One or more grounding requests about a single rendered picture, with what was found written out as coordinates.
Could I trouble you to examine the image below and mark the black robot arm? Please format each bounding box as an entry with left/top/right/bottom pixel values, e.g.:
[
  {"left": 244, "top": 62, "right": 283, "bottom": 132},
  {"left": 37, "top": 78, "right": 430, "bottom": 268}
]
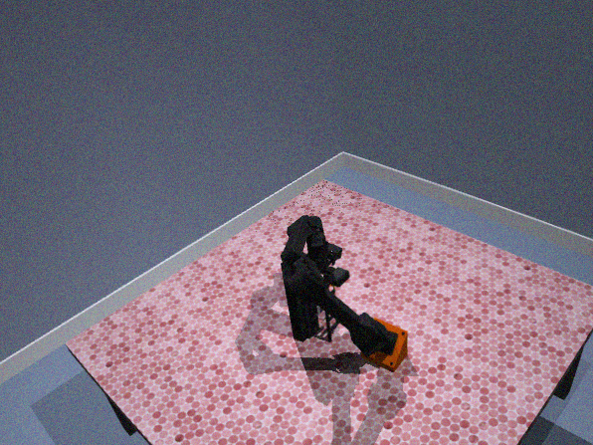
[{"left": 281, "top": 215, "right": 398, "bottom": 357}]

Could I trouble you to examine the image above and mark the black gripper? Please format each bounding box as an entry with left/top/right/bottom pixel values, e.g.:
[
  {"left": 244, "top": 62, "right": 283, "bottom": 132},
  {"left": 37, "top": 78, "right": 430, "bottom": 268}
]
[{"left": 298, "top": 250, "right": 350, "bottom": 287}]

